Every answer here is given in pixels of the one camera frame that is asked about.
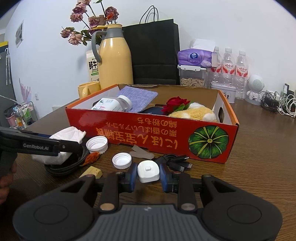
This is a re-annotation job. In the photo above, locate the white milk carton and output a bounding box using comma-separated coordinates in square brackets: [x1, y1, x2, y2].
[86, 50, 100, 82]

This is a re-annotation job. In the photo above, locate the black cable bundle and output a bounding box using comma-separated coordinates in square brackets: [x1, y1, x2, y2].
[261, 91, 280, 114]

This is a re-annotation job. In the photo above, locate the dried rose bouquet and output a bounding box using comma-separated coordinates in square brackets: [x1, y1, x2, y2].
[60, 0, 119, 46]

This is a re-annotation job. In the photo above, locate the white charger plug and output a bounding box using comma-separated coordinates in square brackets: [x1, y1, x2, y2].
[137, 161, 160, 183]

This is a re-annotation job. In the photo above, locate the black braided cable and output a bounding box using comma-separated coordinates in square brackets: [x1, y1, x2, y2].
[44, 144, 90, 177]

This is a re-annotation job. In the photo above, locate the black paper bag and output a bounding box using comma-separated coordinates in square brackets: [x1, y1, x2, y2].
[122, 5, 181, 86]

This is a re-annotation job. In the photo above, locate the yellow thermos jug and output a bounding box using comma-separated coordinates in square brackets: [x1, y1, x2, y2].
[91, 24, 134, 90]

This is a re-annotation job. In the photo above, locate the navy blue pouch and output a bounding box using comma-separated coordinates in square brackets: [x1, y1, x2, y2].
[141, 107, 167, 115]

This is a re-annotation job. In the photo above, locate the pale yellow block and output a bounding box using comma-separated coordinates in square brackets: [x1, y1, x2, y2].
[79, 166, 102, 179]

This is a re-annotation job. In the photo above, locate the yellow mug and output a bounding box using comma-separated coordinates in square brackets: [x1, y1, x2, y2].
[77, 82, 101, 99]

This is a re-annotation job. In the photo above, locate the grey tin box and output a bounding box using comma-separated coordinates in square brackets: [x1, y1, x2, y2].
[210, 83, 237, 104]

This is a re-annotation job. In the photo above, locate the brown cardboard scrap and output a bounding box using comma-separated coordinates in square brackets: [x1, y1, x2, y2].
[129, 146, 155, 160]

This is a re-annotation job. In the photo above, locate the red cardboard box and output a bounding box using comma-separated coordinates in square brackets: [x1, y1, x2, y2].
[65, 83, 240, 164]

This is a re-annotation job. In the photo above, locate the white robot toy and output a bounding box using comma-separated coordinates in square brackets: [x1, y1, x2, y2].
[245, 74, 265, 106]

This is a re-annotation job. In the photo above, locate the clear food container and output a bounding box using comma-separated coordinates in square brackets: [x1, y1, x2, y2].
[178, 65, 210, 89]

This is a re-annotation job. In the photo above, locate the clear water bottle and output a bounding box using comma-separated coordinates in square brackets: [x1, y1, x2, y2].
[222, 47, 236, 87]
[211, 46, 223, 88]
[235, 50, 249, 100]

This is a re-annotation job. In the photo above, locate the cream and yellow plush toy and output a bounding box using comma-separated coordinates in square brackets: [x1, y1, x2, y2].
[168, 102, 218, 122]

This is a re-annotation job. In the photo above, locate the white pill bottle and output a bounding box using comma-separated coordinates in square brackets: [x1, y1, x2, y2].
[91, 95, 133, 112]

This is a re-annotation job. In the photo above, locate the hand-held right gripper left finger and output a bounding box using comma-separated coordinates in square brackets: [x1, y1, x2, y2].
[60, 163, 139, 213]

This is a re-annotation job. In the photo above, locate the purple tissue pack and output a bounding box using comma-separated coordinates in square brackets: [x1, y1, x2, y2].
[177, 39, 216, 68]

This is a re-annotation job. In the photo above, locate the purple woven cloth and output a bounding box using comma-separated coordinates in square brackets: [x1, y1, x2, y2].
[117, 86, 159, 113]

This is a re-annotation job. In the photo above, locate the wall picture frame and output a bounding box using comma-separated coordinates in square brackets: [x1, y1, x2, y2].
[15, 20, 25, 48]

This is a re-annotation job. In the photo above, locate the purple flower wall decal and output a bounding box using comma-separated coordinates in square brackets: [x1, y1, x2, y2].
[18, 77, 31, 102]

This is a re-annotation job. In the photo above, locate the red artificial rose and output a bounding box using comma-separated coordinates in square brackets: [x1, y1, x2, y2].
[161, 97, 193, 114]

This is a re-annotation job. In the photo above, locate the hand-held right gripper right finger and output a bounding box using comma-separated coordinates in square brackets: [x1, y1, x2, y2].
[159, 163, 237, 213]

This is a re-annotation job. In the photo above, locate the black USB cable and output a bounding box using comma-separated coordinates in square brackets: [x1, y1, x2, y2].
[154, 154, 193, 173]

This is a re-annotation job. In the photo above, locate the white cable bundle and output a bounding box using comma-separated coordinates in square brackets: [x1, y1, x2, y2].
[277, 91, 296, 116]

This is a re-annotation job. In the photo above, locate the white tissue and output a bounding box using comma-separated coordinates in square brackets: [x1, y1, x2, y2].
[31, 127, 86, 164]

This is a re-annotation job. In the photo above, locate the storage cart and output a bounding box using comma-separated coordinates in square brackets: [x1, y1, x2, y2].
[5, 102, 40, 129]

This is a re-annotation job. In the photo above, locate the person's left hand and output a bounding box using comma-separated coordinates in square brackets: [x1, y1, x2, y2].
[0, 162, 17, 204]

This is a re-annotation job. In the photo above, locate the white bottle cap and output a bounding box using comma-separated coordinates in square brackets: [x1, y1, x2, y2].
[86, 136, 109, 154]
[112, 153, 132, 169]

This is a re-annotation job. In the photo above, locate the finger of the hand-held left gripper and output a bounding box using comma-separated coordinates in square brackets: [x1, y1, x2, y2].
[65, 141, 82, 154]
[23, 131, 56, 139]

